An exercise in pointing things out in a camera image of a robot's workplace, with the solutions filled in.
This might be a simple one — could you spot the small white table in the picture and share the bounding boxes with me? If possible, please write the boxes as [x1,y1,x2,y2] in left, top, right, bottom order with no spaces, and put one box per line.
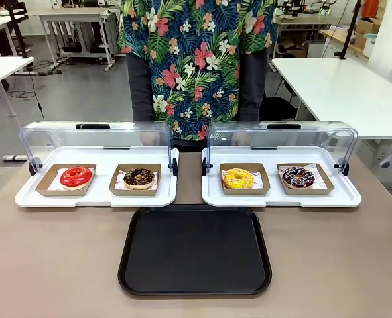
[0,56,35,119]

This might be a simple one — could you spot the black cable on floor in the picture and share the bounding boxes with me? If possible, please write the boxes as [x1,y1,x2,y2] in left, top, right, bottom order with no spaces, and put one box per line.
[9,66,47,121]

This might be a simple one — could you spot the black plastic serving tray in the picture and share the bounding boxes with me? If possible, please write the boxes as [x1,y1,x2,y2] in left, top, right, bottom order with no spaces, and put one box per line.
[117,207,273,297]

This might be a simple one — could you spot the black office chair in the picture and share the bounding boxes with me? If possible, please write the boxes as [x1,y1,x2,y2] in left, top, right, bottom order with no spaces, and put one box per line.
[259,62,301,122]

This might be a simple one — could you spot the brown cardboard donut box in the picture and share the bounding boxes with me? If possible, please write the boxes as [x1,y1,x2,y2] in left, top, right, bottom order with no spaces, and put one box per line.
[219,162,271,196]
[108,163,163,197]
[276,162,336,196]
[34,164,98,197]

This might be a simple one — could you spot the chocolate donut with nuts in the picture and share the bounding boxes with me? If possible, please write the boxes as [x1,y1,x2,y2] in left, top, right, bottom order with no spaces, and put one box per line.
[123,167,157,191]

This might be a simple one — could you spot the white display tray base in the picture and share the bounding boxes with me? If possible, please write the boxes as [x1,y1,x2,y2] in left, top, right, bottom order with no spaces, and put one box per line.
[201,146,363,209]
[14,146,180,209]

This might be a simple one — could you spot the black pole stand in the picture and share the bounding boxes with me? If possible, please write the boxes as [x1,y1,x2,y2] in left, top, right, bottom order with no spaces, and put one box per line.
[334,0,362,60]

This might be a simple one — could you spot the person in floral shirt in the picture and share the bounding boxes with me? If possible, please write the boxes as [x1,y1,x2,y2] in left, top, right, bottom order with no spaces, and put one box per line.
[117,0,278,152]

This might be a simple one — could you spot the large white table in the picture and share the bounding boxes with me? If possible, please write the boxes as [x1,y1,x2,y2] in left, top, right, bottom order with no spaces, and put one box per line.
[271,57,392,141]

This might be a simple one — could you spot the wooden shelf bench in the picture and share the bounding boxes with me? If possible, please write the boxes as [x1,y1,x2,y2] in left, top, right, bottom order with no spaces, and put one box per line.
[318,28,365,60]

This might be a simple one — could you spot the person's left forearm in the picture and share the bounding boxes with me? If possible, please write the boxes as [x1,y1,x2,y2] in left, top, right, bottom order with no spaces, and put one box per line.
[237,46,269,123]

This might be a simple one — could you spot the person's right forearm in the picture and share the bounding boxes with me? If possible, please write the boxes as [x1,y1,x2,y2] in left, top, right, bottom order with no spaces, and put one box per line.
[126,53,156,123]

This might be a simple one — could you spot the yellow sprinkled donut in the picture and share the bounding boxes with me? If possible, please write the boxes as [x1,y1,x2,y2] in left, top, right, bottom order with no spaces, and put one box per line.
[222,168,255,190]

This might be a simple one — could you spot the red glazed donut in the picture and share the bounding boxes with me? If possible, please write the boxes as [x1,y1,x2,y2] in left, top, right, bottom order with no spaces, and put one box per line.
[60,166,94,191]

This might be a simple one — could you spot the grey workbench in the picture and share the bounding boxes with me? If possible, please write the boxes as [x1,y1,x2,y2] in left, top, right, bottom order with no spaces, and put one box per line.
[36,7,117,72]

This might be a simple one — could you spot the clear hinged display lid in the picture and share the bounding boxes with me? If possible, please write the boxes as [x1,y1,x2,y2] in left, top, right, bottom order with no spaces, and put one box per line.
[202,120,359,176]
[19,121,179,176]

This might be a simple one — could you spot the dark donut with white drizzle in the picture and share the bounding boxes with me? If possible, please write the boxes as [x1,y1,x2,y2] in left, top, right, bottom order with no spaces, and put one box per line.
[282,166,315,189]

